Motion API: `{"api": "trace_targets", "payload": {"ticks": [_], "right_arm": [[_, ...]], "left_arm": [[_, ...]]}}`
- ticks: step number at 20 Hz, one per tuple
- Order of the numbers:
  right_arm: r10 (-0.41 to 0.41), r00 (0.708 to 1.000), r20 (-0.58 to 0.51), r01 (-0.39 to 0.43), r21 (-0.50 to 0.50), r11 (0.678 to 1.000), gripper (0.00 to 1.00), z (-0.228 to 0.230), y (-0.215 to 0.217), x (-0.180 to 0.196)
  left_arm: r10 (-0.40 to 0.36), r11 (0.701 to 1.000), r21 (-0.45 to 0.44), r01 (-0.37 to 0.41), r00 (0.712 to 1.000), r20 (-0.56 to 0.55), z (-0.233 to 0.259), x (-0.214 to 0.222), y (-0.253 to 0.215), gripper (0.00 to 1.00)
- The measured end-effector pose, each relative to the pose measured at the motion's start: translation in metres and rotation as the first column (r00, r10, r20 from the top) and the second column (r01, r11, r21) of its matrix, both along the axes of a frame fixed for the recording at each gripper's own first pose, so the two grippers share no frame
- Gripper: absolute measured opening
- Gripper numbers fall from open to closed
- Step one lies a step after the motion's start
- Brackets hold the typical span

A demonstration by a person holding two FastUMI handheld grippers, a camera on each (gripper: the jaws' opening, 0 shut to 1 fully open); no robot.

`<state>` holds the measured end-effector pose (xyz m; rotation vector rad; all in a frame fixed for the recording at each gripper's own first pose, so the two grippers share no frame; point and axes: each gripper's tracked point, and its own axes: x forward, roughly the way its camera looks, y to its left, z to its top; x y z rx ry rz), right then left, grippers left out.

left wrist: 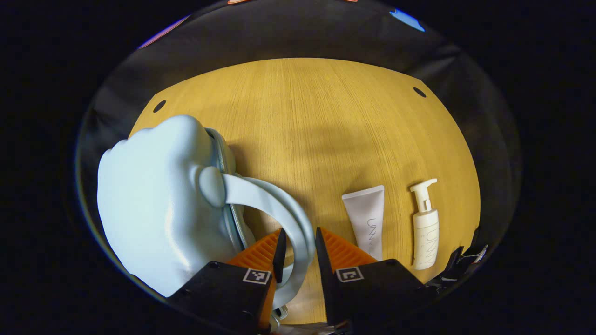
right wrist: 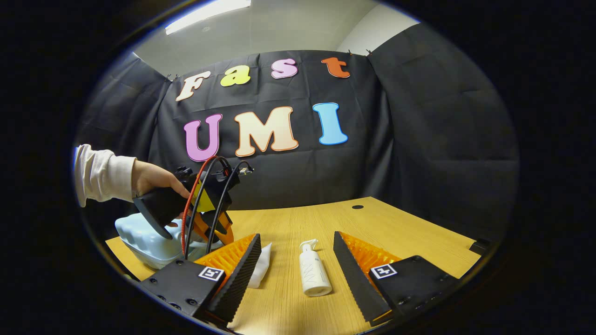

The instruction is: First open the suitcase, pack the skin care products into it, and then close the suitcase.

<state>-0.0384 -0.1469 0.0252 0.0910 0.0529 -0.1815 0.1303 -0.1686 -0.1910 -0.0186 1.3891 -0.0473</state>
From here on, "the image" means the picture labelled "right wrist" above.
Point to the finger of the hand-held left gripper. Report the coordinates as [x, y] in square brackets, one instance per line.
[200, 228]
[226, 230]

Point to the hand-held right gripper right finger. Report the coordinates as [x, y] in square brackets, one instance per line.
[354, 284]

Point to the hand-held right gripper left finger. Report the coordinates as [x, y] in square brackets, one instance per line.
[237, 284]

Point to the white skin care tube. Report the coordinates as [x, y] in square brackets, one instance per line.
[260, 265]

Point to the white pump bottle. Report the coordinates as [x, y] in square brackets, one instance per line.
[314, 277]

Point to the light blue suitcase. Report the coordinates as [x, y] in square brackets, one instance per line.
[149, 246]

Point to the black backdrop cloth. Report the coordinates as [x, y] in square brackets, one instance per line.
[302, 177]

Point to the ceiling light panel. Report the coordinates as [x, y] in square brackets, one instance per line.
[205, 14]

